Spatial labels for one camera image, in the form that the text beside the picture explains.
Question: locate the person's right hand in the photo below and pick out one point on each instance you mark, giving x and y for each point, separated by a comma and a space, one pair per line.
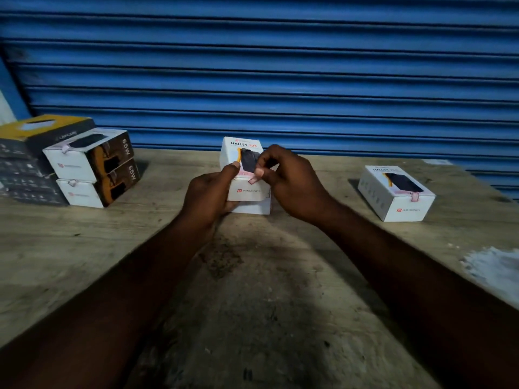
296, 186

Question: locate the person's left hand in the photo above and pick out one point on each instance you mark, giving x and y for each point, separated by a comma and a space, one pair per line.
204, 198

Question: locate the person's left thumb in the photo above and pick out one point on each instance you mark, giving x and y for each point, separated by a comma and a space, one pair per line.
231, 174

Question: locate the person's right thumb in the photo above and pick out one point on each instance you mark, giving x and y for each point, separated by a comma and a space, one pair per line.
267, 176

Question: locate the white power bank box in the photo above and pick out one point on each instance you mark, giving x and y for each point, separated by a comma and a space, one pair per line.
395, 198
235, 149
253, 207

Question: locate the person's right forearm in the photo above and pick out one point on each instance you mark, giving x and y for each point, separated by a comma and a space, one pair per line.
425, 295

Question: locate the person's left forearm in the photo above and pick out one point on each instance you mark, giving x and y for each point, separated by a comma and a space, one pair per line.
101, 311

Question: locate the blue roller shutter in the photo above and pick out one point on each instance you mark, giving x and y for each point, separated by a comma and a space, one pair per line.
284, 68

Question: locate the white and brown charger box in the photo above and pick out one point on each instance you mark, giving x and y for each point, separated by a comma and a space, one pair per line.
77, 157
87, 194

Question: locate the small white paper label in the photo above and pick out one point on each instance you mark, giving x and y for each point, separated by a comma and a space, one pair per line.
437, 162

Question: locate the yellow and black box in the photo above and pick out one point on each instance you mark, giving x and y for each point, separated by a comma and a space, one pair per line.
36, 133

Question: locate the dark grey box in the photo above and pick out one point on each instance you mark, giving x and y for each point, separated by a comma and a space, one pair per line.
22, 166
28, 183
32, 197

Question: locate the white plastic bag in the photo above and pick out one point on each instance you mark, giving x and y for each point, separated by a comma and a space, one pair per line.
496, 271

